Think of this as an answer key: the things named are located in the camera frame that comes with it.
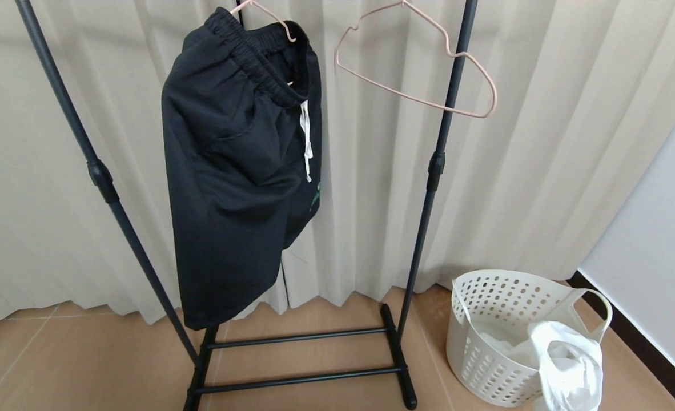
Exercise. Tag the black shorts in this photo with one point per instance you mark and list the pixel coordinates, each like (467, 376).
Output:
(229, 200)

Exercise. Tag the pink clothes hanger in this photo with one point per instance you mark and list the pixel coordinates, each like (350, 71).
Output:
(277, 20)
(486, 77)

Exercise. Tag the white garment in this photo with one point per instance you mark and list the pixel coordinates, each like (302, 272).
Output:
(566, 365)

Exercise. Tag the black clothes rack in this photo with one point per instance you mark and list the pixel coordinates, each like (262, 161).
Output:
(434, 165)

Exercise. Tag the white laundry basket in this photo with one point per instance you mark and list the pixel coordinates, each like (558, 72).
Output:
(497, 297)

